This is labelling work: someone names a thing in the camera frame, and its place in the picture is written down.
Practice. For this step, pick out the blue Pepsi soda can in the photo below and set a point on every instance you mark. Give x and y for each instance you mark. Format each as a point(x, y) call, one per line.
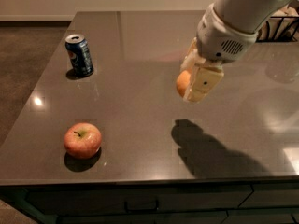
point(79, 55)

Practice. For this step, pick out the red apple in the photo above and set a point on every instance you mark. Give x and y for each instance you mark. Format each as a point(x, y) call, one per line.
point(82, 141)

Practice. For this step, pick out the orange fruit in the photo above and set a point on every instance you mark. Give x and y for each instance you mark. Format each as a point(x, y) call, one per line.
point(182, 82)

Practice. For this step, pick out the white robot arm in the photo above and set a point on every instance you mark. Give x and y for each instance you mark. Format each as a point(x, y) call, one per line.
point(247, 16)

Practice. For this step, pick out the dark cabinet drawer with handle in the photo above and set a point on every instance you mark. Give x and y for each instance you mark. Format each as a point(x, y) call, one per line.
point(120, 201)

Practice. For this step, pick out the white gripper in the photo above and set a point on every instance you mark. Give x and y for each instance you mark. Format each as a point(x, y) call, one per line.
point(221, 38)

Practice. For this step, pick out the black wire napkin basket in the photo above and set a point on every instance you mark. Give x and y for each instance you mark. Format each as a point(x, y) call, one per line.
point(281, 27)

